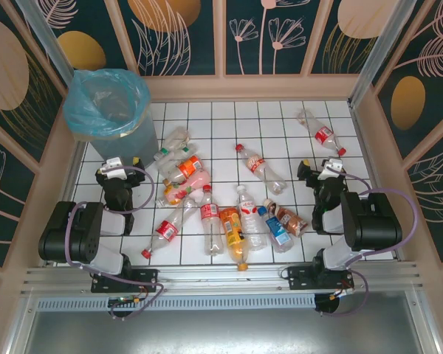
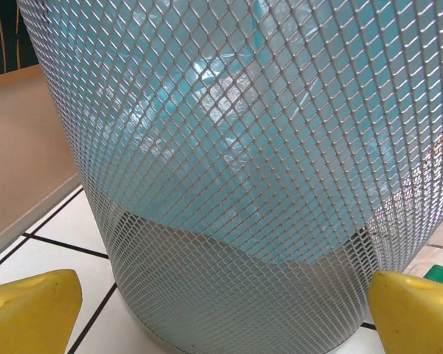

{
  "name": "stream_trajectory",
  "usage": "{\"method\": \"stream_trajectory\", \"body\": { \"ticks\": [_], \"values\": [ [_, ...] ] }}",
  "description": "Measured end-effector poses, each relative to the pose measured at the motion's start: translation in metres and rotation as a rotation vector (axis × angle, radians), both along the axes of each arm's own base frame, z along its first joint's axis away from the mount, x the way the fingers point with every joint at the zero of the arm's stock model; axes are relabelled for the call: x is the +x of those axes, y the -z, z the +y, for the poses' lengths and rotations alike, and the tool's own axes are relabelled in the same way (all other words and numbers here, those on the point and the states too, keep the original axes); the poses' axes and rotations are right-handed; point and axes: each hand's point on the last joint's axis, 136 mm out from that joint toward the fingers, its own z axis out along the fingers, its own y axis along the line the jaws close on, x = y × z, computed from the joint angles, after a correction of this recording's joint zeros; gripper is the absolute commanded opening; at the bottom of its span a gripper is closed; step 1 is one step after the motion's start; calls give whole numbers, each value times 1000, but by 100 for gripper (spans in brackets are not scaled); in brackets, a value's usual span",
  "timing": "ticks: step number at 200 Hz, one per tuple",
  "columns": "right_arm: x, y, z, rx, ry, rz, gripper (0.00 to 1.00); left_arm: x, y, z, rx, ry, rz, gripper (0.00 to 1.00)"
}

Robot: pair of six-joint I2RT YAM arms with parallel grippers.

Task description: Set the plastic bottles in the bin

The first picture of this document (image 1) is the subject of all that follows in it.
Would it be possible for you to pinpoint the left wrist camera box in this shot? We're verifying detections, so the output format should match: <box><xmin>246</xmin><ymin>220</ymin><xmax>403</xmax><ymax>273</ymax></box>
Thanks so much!
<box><xmin>95</xmin><ymin>156</ymin><xmax>126</xmax><ymax>177</ymax></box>

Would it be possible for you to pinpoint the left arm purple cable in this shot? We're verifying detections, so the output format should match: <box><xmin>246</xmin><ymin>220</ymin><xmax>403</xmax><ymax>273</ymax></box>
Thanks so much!
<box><xmin>64</xmin><ymin>165</ymin><xmax>167</xmax><ymax>322</ymax></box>

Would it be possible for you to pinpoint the orange juice bottle yellow label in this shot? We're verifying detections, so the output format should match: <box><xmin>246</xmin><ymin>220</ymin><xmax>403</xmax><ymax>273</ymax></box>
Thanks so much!
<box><xmin>218</xmin><ymin>206</ymin><xmax>250</xmax><ymax>272</ymax></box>

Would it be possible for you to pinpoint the aluminium corner post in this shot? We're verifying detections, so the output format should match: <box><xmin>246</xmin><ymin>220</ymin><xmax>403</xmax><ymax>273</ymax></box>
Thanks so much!
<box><xmin>14</xmin><ymin>0</ymin><xmax>77</xmax><ymax>89</ymax></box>
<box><xmin>346</xmin><ymin>0</ymin><xmax>420</xmax><ymax>108</ymax></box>

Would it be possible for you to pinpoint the clear cola bottle red label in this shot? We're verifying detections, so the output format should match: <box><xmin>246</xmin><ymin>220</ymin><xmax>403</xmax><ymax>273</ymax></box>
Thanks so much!
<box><xmin>234</xmin><ymin>143</ymin><xmax>288</xmax><ymax>195</ymax></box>
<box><xmin>295</xmin><ymin>108</ymin><xmax>347</xmax><ymax>156</ymax></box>
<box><xmin>199</xmin><ymin>184</ymin><xmax>225</xmax><ymax>257</ymax></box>
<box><xmin>140</xmin><ymin>195</ymin><xmax>202</xmax><ymax>259</ymax></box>

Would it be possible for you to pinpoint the orange label drink bottle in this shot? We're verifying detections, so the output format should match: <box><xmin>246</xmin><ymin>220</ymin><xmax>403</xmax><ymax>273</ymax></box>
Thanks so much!
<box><xmin>162</xmin><ymin>154</ymin><xmax>204</xmax><ymax>187</ymax></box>

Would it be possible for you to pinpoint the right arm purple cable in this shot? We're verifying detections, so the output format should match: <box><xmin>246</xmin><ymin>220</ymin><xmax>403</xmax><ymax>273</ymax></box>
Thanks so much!
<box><xmin>319</xmin><ymin>165</ymin><xmax>419</xmax><ymax>318</ymax></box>

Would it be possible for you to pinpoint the grey sheet metal panel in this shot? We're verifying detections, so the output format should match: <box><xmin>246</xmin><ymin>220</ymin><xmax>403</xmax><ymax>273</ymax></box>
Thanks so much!
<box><xmin>7</xmin><ymin>309</ymin><xmax>443</xmax><ymax>354</ymax></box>

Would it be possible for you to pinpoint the blue label blue cap bottle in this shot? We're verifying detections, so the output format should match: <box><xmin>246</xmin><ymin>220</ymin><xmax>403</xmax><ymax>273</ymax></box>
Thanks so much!
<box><xmin>257</xmin><ymin>206</ymin><xmax>295</xmax><ymax>254</ymax></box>

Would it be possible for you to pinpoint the grey slotted cable duct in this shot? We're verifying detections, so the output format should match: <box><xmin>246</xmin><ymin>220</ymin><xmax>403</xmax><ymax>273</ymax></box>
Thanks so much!
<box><xmin>36</xmin><ymin>293</ymin><xmax>317</xmax><ymax>310</ymax></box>

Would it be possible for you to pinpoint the white cap bottle red print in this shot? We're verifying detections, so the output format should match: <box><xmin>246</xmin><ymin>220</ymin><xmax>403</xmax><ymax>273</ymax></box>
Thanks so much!
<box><xmin>236</xmin><ymin>184</ymin><xmax>269</xmax><ymax>252</ymax></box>

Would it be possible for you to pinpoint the brown coffee drink bottle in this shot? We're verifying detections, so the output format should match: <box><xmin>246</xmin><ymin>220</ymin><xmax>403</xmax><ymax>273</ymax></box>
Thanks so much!
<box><xmin>262</xmin><ymin>198</ymin><xmax>309</xmax><ymax>237</ymax></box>

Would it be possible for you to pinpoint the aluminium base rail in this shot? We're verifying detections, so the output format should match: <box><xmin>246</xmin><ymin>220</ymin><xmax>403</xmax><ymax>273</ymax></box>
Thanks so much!
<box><xmin>20</xmin><ymin>261</ymin><xmax>425</xmax><ymax>296</ymax></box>

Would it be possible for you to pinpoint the pink fruit print bottle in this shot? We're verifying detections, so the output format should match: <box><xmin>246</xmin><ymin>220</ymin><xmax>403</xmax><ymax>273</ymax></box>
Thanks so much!
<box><xmin>154</xmin><ymin>170</ymin><xmax>211</xmax><ymax>208</ymax></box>

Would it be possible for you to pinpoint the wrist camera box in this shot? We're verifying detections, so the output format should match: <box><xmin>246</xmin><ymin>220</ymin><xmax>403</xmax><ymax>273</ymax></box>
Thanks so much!
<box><xmin>318</xmin><ymin>157</ymin><xmax>345</xmax><ymax>181</ymax></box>
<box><xmin>95</xmin><ymin>156</ymin><xmax>126</xmax><ymax>177</ymax></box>

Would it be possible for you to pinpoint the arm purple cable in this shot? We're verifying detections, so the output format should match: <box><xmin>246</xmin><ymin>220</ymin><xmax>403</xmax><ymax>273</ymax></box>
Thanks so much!
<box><xmin>319</xmin><ymin>165</ymin><xmax>419</xmax><ymax>318</ymax></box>
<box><xmin>64</xmin><ymin>165</ymin><xmax>167</xmax><ymax>322</ymax></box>

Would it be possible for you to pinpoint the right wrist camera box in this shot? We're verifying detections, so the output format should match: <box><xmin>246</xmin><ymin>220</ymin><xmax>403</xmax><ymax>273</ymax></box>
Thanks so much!
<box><xmin>318</xmin><ymin>157</ymin><xmax>345</xmax><ymax>181</ymax></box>

